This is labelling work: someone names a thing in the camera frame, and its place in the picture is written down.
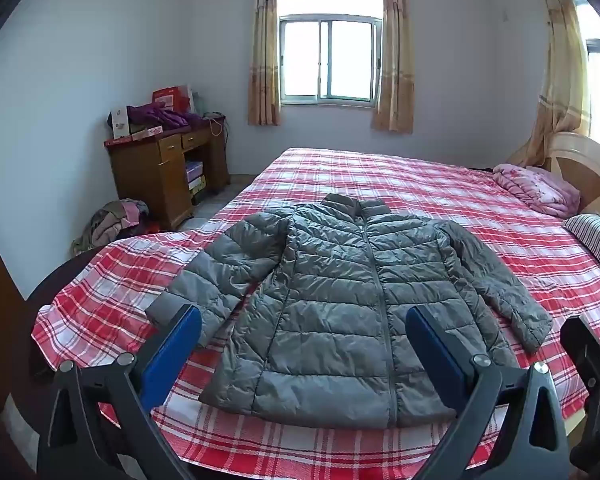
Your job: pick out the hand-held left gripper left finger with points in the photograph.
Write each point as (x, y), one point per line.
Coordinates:
(172, 355)

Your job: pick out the stack of boxes in desk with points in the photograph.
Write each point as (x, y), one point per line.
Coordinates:
(195, 177)

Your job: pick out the red cardboard box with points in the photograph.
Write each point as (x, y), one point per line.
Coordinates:
(172, 97)

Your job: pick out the flat pink box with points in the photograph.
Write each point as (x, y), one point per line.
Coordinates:
(135, 137)

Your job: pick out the white printed box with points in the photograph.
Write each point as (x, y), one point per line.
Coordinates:
(120, 122)

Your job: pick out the beige patterned curtain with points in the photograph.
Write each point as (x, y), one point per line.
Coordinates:
(557, 75)
(264, 45)
(394, 50)

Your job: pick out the window with green frame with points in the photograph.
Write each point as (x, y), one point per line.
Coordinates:
(330, 57)

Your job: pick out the grey puffer jacket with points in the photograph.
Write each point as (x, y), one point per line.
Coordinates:
(350, 310)

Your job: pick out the pink floral quilt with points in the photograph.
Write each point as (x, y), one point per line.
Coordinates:
(537, 187)

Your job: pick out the striped pillow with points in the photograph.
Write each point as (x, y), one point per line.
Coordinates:
(597, 237)

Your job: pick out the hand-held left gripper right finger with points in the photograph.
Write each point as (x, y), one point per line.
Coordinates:
(437, 355)

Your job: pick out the light wooden headboard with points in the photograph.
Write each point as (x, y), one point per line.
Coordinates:
(587, 165)

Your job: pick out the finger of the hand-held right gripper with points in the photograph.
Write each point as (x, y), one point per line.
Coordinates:
(592, 355)

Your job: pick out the brown wooden desk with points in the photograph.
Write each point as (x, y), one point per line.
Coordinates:
(155, 175)

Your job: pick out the bed with red plaid sheet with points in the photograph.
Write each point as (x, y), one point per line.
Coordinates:
(420, 200)

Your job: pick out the purple garment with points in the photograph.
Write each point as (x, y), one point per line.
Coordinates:
(162, 115)

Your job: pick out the pile of clothes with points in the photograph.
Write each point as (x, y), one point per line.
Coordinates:
(112, 222)

